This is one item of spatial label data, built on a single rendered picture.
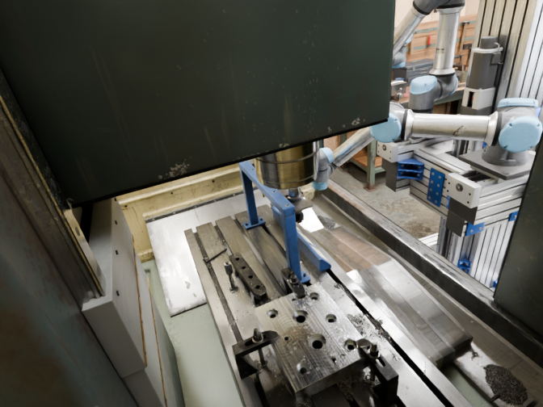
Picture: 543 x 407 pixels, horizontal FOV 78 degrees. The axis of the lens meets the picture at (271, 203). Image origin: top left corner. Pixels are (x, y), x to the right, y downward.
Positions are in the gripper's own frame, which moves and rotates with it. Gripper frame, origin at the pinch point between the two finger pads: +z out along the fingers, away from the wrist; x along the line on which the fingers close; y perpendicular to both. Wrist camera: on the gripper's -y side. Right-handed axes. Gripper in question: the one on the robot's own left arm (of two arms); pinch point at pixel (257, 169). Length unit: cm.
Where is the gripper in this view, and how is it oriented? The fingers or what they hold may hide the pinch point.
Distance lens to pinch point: 142.5
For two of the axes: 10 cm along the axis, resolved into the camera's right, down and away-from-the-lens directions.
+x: -3.9, -4.2, 8.2
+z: -9.2, 2.8, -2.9
